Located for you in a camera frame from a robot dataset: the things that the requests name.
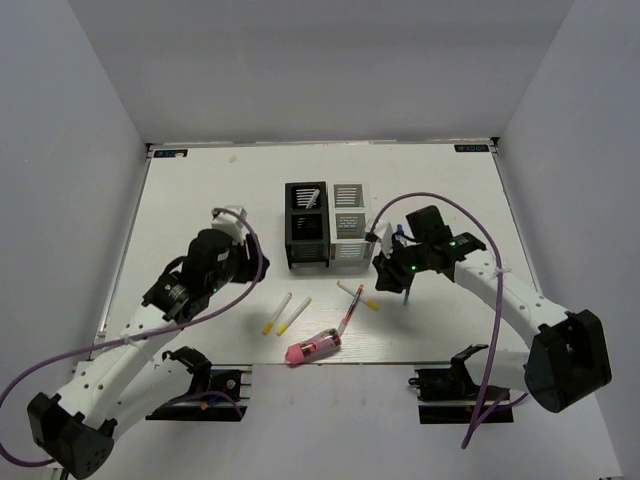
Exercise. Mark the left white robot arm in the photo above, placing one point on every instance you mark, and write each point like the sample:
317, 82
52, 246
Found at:
79, 424

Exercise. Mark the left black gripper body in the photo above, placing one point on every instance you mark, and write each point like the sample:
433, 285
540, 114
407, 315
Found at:
233, 270

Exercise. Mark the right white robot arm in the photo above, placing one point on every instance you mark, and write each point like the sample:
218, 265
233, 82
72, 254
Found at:
566, 357

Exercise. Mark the left corner label sticker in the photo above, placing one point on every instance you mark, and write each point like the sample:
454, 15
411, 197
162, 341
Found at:
170, 153

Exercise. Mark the red pen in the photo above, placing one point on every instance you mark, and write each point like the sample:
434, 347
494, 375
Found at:
344, 322

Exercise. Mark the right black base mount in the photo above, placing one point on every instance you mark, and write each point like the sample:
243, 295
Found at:
444, 397

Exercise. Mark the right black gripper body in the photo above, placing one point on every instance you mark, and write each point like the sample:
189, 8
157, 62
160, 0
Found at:
422, 262

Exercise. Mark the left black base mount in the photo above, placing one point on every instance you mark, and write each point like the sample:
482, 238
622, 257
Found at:
225, 401

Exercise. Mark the right corner label sticker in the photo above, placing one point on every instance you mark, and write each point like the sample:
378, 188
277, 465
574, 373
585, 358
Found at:
471, 148

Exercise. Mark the corner label sticker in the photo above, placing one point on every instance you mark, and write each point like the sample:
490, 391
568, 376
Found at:
471, 148
170, 153

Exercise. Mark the white slatted organizer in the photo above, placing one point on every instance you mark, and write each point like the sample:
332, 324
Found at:
349, 213

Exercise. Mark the white yellow marker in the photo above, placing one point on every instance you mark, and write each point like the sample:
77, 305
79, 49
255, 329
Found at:
361, 297
315, 194
277, 313
293, 316

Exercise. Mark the pink pencil case tube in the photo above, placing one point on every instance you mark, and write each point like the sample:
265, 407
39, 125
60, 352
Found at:
318, 346

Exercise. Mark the black slatted organizer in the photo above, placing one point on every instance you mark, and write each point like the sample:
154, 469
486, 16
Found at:
307, 231

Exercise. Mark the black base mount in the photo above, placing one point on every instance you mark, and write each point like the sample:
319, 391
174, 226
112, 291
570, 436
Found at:
225, 401
444, 397

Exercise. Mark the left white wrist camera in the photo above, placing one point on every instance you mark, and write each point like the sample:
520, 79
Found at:
230, 222

